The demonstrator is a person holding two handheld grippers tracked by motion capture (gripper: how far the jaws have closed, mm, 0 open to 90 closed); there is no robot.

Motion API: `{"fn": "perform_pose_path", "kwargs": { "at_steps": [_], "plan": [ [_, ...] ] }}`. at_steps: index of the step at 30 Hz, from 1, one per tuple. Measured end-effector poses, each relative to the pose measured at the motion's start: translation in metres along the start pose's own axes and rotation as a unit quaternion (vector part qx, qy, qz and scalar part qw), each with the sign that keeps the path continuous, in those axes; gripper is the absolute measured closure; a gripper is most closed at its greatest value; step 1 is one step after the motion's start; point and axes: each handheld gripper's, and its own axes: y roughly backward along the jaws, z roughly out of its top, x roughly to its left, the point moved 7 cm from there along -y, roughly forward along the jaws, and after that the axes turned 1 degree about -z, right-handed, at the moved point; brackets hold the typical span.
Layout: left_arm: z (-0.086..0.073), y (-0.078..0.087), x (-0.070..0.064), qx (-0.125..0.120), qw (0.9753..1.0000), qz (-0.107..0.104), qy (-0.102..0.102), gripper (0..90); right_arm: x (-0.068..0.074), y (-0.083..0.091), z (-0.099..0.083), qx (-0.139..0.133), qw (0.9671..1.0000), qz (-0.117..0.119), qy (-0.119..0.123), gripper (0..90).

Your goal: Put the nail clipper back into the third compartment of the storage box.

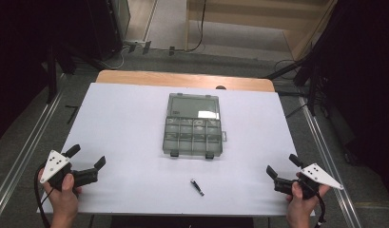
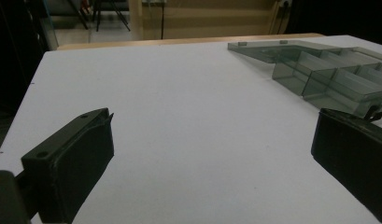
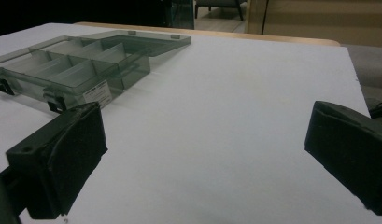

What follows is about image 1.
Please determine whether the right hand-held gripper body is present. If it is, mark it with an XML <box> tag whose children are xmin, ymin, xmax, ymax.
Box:
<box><xmin>273</xmin><ymin>162</ymin><xmax>344</xmax><ymax>200</ymax></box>

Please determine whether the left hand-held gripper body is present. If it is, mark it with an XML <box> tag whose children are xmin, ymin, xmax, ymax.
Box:
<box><xmin>39</xmin><ymin>150</ymin><xmax>100</xmax><ymax>192</ymax></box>

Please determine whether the person's left hand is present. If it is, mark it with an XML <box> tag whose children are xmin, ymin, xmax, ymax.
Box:
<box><xmin>38</xmin><ymin>167</ymin><xmax>83</xmax><ymax>221</ymax></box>

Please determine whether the person's right hand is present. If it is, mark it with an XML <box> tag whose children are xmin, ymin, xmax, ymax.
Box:
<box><xmin>285</xmin><ymin>180</ymin><xmax>331</xmax><ymax>223</ymax></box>

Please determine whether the white table board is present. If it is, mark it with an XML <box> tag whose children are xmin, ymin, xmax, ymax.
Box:
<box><xmin>39</xmin><ymin>82</ymin><xmax>316</xmax><ymax>219</ymax></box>

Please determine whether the small black screw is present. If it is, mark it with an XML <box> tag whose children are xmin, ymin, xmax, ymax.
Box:
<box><xmin>189</xmin><ymin>179</ymin><xmax>205</xmax><ymax>198</ymax></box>

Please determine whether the black metal stand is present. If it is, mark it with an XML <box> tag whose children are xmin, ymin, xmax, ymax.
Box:
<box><xmin>306</xmin><ymin>52</ymin><xmax>321</xmax><ymax>117</ymax></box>
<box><xmin>45</xmin><ymin>47</ymin><xmax>59</xmax><ymax>105</ymax></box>

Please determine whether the clear plastic compartment box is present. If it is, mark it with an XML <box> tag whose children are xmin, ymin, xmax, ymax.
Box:
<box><xmin>162</xmin><ymin>92</ymin><xmax>228</xmax><ymax>161</ymax></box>

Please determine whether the wooden table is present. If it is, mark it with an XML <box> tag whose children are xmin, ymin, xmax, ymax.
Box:
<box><xmin>95</xmin><ymin>69</ymin><xmax>276</xmax><ymax>93</ymax></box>

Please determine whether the power strip with plugs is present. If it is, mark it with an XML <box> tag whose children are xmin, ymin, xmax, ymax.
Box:
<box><xmin>123</xmin><ymin>39</ymin><xmax>152</xmax><ymax>55</ymax></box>

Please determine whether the black cabinet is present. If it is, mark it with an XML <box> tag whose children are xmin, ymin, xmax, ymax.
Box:
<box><xmin>86</xmin><ymin>0</ymin><xmax>132</xmax><ymax>62</ymax></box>

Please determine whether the light wooden furniture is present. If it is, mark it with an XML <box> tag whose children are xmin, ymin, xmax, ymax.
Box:
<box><xmin>185</xmin><ymin>0</ymin><xmax>339</xmax><ymax>62</ymax></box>

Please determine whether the aluminium floor rail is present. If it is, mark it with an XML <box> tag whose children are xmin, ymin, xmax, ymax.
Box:
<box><xmin>0</xmin><ymin>90</ymin><xmax>64</xmax><ymax>217</ymax></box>
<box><xmin>298</xmin><ymin>96</ymin><xmax>363</xmax><ymax>228</ymax></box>

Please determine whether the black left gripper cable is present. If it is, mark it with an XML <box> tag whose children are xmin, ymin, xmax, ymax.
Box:
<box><xmin>33</xmin><ymin>163</ymin><xmax>53</xmax><ymax>228</ymax></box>

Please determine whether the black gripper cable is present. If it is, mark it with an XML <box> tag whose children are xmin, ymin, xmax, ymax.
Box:
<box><xmin>33</xmin><ymin>163</ymin><xmax>53</xmax><ymax>228</ymax></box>
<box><xmin>313</xmin><ymin>192</ymin><xmax>328</xmax><ymax>228</ymax></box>

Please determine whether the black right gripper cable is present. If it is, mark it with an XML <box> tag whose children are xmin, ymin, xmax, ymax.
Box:
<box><xmin>313</xmin><ymin>192</ymin><xmax>328</xmax><ymax>228</ymax></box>

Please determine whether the black floor cable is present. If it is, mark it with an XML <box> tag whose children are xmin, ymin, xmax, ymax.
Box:
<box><xmin>273</xmin><ymin>58</ymin><xmax>310</xmax><ymax>81</ymax></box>

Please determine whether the white floor cable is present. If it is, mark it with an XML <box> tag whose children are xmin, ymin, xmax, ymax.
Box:
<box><xmin>99</xmin><ymin>47</ymin><xmax>126</xmax><ymax>71</ymax></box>

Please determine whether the black hanging cable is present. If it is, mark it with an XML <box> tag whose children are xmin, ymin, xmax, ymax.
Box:
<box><xmin>185</xmin><ymin>0</ymin><xmax>207</xmax><ymax>53</ymax></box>

